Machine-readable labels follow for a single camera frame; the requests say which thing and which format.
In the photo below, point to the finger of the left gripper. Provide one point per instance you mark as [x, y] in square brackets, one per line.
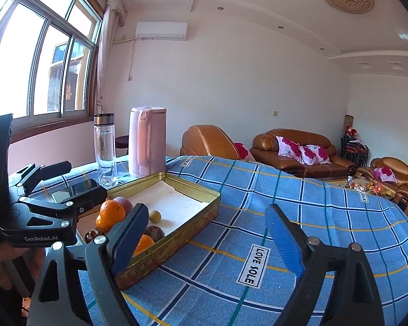
[77, 204]
[30, 176]

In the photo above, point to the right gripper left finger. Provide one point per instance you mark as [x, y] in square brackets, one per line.
[58, 298]

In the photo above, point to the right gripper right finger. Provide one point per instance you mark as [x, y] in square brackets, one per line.
[354, 297]

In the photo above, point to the large orange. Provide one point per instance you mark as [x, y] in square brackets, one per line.
[110, 213]

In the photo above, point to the dark brown dried fruit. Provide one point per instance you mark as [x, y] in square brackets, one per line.
[92, 234]
[154, 232]

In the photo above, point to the small mandarin orange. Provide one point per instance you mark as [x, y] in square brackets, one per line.
[144, 243]

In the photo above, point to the person's left hand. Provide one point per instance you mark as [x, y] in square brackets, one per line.
[9, 253]

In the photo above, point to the purple passion fruit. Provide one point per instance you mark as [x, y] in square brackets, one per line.
[125, 203]

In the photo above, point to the dark round stool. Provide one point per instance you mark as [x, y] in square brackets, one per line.
[122, 143]

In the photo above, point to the small yellow longan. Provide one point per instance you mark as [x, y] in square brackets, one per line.
[155, 216]

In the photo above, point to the clear glass water bottle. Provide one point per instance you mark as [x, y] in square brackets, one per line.
[105, 151]

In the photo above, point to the pink electric kettle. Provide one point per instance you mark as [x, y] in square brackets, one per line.
[147, 141]

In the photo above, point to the gold metal tin tray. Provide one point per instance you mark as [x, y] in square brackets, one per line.
[185, 208]

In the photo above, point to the blue plaid tablecloth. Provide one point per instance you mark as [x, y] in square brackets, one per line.
[213, 241]

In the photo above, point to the coffee table with snacks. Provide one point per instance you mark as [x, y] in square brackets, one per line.
[362, 185]

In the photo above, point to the brown leather armchair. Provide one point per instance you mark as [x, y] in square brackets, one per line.
[400, 169]
[208, 140]

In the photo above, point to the pink floral cushion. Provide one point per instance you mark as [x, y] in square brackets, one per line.
[313, 155]
[385, 175]
[289, 149]

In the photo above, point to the stacked dark chairs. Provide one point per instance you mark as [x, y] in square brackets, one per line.
[354, 151]

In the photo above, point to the brown leather sofa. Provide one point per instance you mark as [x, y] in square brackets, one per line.
[265, 150]

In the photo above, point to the pink curtain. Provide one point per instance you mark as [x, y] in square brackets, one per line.
[114, 17]

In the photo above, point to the window with frame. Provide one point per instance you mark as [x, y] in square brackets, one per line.
[47, 63]

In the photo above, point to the white wall air conditioner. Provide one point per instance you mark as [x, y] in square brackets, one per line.
[164, 30]

